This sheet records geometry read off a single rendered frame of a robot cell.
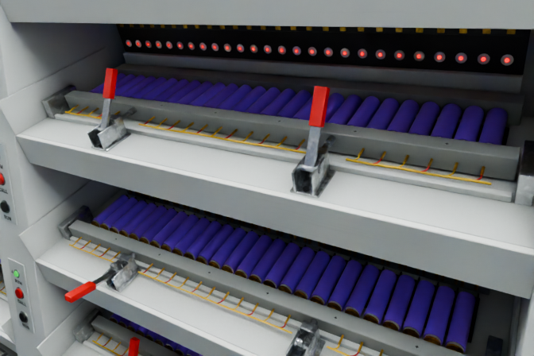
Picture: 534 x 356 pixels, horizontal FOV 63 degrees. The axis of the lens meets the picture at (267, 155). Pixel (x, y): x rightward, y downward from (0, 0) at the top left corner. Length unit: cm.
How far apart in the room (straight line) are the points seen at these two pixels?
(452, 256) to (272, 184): 16
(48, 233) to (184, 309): 27
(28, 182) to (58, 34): 21
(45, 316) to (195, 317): 31
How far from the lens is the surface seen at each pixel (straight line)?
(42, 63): 69
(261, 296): 52
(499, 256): 36
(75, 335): 83
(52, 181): 72
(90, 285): 59
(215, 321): 54
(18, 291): 80
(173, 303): 57
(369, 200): 38
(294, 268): 54
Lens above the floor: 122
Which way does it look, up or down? 16 degrees down
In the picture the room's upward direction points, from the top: 1 degrees clockwise
